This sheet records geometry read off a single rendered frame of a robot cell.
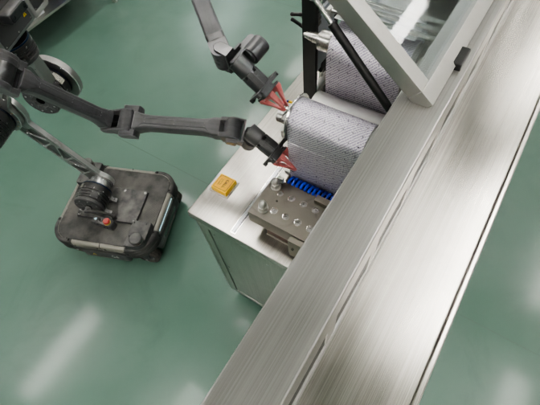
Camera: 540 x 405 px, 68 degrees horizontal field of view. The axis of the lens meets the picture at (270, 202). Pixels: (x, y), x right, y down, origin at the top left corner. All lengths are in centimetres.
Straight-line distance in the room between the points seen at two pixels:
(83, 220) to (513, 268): 241
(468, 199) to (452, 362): 149
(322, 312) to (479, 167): 55
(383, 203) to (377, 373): 29
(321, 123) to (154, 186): 151
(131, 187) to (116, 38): 186
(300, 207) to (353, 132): 32
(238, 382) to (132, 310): 196
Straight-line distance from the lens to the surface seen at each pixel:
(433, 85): 74
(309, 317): 53
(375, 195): 61
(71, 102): 143
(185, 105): 319
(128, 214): 241
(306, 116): 117
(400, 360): 75
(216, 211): 149
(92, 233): 246
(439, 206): 88
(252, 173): 156
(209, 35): 128
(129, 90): 349
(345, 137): 113
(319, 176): 130
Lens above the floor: 216
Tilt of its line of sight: 59 degrees down
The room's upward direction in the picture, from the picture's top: 9 degrees counter-clockwise
